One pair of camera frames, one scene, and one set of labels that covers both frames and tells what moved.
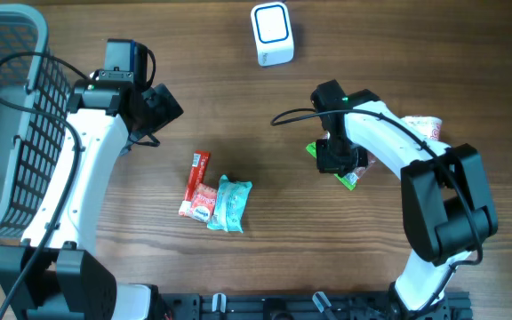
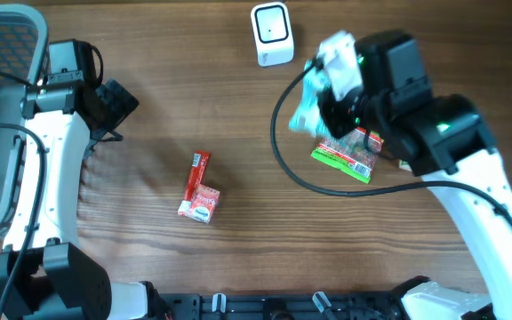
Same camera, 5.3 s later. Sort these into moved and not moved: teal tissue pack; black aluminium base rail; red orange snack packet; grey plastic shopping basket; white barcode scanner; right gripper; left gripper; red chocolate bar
Moved: teal tissue pack; left gripper; right gripper
Not moved: red orange snack packet; grey plastic shopping basket; black aluminium base rail; red chocolate bar; white barcode scanner
